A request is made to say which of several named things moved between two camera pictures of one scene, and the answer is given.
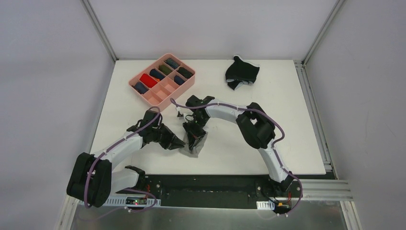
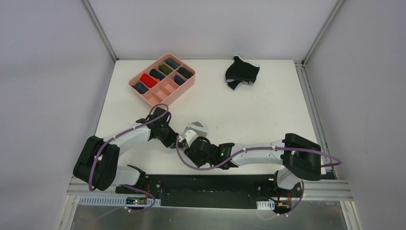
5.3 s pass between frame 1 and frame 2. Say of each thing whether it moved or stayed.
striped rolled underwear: stayed
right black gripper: moved
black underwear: stayed
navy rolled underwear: stayed
